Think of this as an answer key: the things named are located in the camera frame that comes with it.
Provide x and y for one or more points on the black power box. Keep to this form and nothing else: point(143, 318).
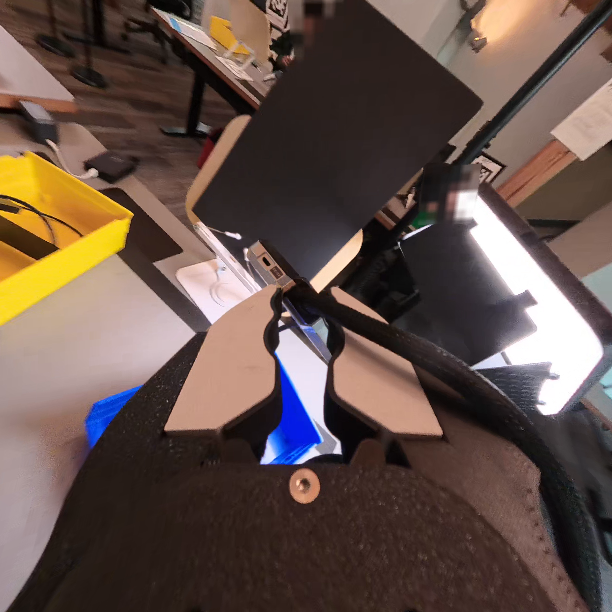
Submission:
point(112, 165)

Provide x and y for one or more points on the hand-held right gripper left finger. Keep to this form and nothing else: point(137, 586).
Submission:
point(224, 377)

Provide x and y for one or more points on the grey wood-edged table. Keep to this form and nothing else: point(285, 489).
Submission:
point(24, 71)

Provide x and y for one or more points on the black light stand pole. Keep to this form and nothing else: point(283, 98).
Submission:
point(526, 90)

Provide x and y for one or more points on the black framed marker sign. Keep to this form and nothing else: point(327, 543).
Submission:
point(492, 168)

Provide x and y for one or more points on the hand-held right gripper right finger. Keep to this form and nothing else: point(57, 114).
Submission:
point(377, 382)

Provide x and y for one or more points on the grey hdmi switch box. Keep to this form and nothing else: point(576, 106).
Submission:
point(267, 260)

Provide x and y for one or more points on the yellow plastic bin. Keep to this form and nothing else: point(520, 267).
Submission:
point(221, 28)
point(62, 272)

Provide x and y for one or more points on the blue plastic bin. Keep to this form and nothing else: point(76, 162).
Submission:
point(296, 420)

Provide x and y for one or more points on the black wood-edged board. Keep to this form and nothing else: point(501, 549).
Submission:
point(334, 143)
point(251, 28)

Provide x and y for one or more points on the led panel light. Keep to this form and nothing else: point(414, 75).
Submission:
point(569, 344)

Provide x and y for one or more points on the brown standing desk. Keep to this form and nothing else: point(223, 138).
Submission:
point(205, 52)

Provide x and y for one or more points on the black bin divider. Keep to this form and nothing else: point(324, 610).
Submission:
point(24, 239)

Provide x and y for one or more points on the white paper notice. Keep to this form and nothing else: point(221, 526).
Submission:
point(588, 124)

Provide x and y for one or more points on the grey power adapter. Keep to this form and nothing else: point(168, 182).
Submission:
point(38, 119)

